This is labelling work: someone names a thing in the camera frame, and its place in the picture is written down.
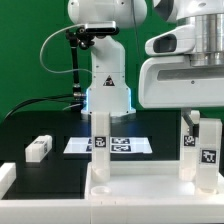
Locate black cables on table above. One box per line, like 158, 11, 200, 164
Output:
3, 94, 87, 119

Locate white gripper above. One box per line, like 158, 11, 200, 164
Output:
138, 56, 224, 128

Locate grey camera cable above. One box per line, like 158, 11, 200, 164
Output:
39, 23, 93, 75

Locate grey depth camera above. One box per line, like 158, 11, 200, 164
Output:
84, 21, 119, 36

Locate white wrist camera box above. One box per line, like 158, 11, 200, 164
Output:
145, 25, 196, 56

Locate white left rail block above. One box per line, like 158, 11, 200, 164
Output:
0, 163, 16, 200

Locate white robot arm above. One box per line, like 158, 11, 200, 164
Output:
68, 0, 224, 119

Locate white desk top tray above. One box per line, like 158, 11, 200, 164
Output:
84, 161, 224, 201

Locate fiducial marker sheet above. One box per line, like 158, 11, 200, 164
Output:
63, 137, 153, 155

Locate white front rail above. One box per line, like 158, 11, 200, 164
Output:
0, 200, 224, 224

